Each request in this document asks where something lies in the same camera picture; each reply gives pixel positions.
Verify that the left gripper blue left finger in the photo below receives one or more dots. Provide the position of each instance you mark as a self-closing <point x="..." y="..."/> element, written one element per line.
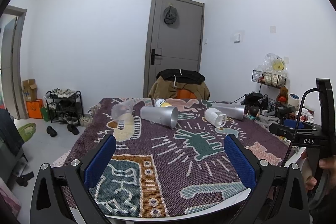
<point x="49" y="205"/>

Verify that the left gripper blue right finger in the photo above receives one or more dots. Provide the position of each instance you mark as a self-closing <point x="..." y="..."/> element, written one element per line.
<point x="277" y="194"/>

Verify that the white plastic cup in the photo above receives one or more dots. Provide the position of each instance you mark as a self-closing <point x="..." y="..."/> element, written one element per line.
<point x="215" y="117"/>

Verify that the silver metallic cup far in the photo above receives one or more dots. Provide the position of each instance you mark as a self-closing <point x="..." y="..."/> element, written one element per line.
<point x="233" y="111"/>

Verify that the silver metallic cup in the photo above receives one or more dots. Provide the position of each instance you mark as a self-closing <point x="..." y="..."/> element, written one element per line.
<point x="166" y="116"/>
<point x="233" y="111"/>

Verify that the clear translucent plastic cup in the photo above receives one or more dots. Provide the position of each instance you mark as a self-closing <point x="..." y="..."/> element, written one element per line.
<point x="124" y="111"/>

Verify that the silver metallic cup middle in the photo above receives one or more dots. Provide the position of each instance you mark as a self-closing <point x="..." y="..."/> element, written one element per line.
<point x="166" y="116"/>

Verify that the white tape roll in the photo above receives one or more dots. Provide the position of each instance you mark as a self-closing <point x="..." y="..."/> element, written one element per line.
<point x="293" y="99"/>

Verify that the black shoe right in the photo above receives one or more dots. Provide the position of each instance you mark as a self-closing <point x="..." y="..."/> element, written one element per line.
<point x="73" y="129"/>

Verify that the black shoe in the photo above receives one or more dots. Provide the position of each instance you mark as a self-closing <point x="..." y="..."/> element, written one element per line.
<point x="52" y="132"/>
<point x="73" y="129"/>

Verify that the brown plush toy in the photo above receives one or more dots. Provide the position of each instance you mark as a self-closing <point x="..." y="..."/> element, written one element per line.
<point x="282" y="96"/>

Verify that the black shoe left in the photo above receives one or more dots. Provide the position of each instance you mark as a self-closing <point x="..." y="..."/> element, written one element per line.
<point x="52" y="132"/>

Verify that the doll figurine dark hair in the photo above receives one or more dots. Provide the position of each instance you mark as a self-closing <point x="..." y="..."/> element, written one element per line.
<point x="253" y="113"/>

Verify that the green slipper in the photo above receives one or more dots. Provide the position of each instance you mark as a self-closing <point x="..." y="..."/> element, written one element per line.
<point x="27" y="131"/>

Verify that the black shoe rack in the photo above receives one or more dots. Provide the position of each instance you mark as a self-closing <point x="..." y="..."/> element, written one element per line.
<point x="65" y="106"/>

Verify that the black bag on side table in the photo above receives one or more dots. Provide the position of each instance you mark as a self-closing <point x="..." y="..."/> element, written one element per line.
<point x="255" y="99"/>

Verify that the orange box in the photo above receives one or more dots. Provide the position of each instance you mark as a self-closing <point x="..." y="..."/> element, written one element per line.
<point x="34" y="109"/>

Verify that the clear plastic bag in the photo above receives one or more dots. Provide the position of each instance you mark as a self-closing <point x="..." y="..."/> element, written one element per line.
<point x="275" y="64"/>

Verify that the patterned purple woven tablecloth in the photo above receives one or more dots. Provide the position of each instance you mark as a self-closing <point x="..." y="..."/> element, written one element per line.
<point x="159" y="172"/>

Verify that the cardboard box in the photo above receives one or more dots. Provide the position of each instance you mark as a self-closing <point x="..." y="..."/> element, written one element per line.
<point x="30" y="90"/>

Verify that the yellow white small can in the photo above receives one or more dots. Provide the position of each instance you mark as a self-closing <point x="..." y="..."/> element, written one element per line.
<point x="160" y="102"/>

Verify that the chair with brown jacket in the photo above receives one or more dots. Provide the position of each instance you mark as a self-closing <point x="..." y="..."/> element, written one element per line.
<point x="179" y="84"/>

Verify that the grey door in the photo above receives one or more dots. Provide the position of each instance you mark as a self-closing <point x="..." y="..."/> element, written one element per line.
<point x="180" y="44"/>

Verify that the grey cap on door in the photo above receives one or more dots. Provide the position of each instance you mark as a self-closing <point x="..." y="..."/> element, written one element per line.
<point x="170" y="15"/>

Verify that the wire wall basket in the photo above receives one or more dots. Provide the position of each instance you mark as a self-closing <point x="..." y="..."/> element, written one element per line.
<point x="268" y="79"/>

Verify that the white light switch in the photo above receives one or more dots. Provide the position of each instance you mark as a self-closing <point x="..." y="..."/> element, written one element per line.
<point x="237" y="38"/>

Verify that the black door handle lock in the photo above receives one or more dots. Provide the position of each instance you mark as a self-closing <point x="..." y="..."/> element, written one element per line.
<point x="153" y="56"/>

